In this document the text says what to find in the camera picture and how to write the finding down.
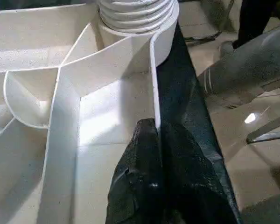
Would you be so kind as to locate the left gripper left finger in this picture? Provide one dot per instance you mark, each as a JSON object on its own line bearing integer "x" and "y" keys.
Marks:
{"x": 135, "y": 182}

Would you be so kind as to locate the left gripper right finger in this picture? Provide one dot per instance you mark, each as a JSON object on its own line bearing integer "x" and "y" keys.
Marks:
{"x": 191, "y": 186}

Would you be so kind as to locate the white plastic table top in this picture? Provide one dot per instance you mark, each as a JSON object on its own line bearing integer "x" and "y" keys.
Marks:
{"x": 60, "y": 105}

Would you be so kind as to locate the white plastic table leg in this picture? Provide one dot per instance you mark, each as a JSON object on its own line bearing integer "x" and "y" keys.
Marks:
{"x": 135, "y": 14}

